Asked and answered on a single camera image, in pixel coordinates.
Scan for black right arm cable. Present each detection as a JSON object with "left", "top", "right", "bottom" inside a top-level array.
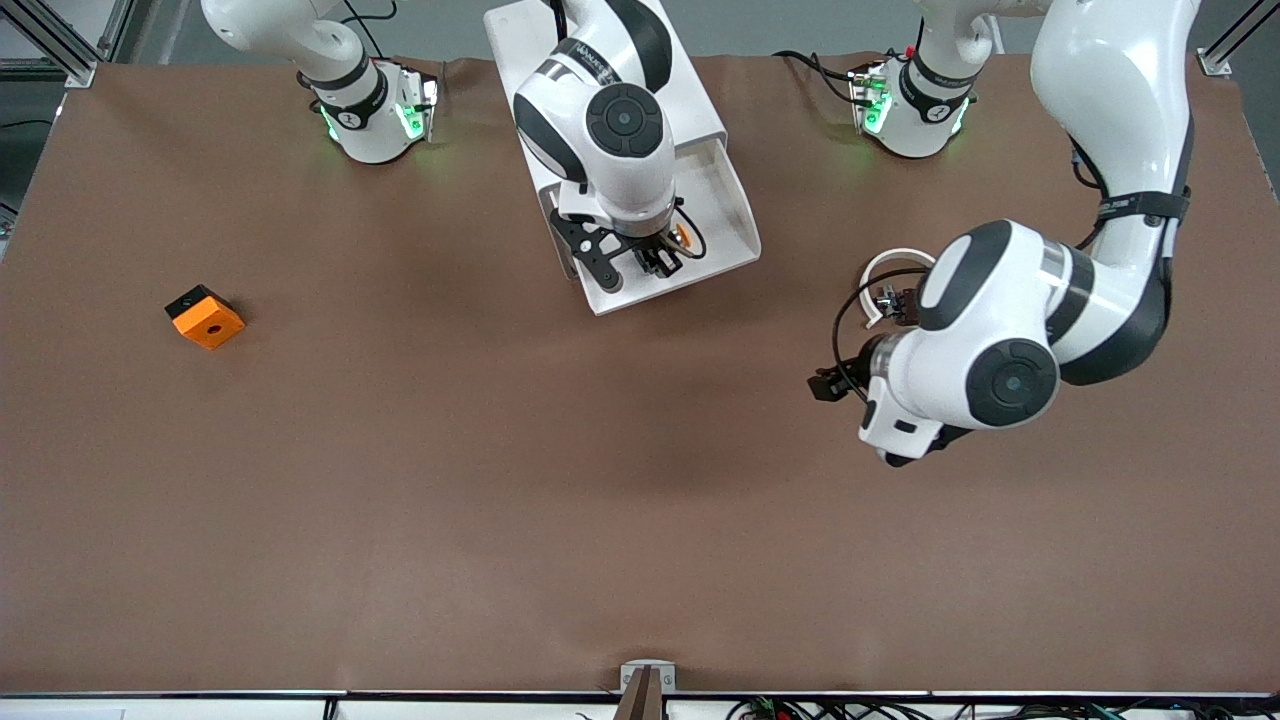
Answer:
[{"left": 672, "top": 200, "right": 708, "bottom": 263}]

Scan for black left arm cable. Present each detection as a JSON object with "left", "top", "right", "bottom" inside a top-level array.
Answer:
[{"left": 833, "top": 265, "right": 936, "bottom": 401}]

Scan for white cabinet drawer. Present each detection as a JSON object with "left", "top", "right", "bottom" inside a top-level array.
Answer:
[{"left": 548, "top": 140, "right": 763, "bottom": 317}]

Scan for black arm base cable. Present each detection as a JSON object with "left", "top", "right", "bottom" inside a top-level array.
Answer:
[{"left": 773, "top": 48, "right": 866, "bottom": 106}]

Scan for grey table edge clamp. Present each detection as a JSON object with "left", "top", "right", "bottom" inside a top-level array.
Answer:
[{"left": 620, "top": 660, "right": 677, "bottom": 693}]

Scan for aluminium frame post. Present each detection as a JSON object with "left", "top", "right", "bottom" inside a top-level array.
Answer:
[
  {"left": 1197, "top": 0, "right": 1280, "bottom": 79},
  {"left": 0, "top": 0, "right": 101, "bottom": 89}
]

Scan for orange black button box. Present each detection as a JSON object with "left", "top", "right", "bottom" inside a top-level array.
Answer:
[{"left": 165, "top": 284, "right": 246, "bottom": 351}]

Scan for white drawer cabinet shell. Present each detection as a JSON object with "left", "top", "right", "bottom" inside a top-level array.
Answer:
[{"left": 484, "top": 0, "right": 728, "bottom": 276}]

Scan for brown camera post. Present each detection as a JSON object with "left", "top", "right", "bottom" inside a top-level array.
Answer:
[{"left": 613, "top": 666, "right": 666, "bottom": 720}]

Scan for white curved half-ring bracket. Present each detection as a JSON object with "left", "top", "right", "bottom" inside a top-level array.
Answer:
[{"left": 861, "top": 247, "right": 938, "bottom": 330}]

